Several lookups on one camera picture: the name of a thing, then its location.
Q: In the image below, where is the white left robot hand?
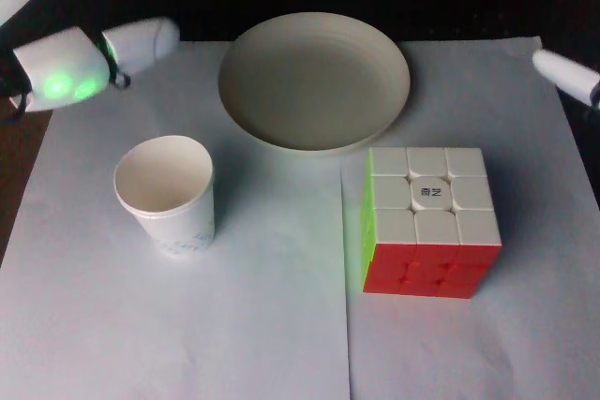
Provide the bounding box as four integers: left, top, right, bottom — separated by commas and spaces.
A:
0, 0, 180, 127

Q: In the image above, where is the white paper sheet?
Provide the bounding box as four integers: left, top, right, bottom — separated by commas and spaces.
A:
0, 37, 352, 400
339, 36, 600, 400

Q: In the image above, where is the round beige plate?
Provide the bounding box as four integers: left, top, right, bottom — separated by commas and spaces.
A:
217, 13, 413, 156

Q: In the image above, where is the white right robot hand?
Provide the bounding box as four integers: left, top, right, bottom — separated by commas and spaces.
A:
532, 47, 600, 111

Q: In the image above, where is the white paper cup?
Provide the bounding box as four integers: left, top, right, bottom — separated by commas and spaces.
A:
112, 135, 217, 261

